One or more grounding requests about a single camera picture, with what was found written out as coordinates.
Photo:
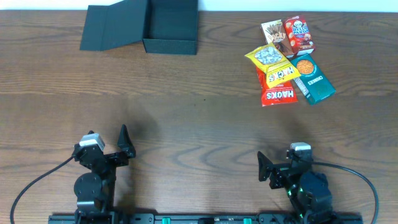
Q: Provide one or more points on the red Hacks candy bag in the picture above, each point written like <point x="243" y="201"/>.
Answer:
<point x="280" y="94"/>

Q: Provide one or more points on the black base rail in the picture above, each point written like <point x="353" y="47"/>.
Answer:
<point x="148" y="218"/>

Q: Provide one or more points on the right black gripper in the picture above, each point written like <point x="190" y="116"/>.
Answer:
<point x="280" y="169"/>

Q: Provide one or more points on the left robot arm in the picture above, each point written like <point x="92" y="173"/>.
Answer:
<point x="95" y="190"/>

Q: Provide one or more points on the brown Pocky box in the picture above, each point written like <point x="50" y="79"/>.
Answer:
<point x="275" y="33"/>

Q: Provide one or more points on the red Hello Panda box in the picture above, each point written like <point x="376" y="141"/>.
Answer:
<point x="299" y="36"/>

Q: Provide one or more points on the yellow Hacks candy bag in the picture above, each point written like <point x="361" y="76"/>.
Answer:
<point x="274" y="64"/>

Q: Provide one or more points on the teal Chunkies box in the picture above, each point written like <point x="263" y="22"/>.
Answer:
<point x="313" y="83"/>

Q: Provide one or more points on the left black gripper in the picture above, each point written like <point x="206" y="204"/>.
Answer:
<point x="109" y="158"/>

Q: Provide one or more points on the black gift box with lid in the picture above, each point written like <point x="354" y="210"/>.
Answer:
<point x="164" y="26"/>

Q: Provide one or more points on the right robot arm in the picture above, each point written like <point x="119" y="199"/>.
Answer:
<point x="307" y="190"/>

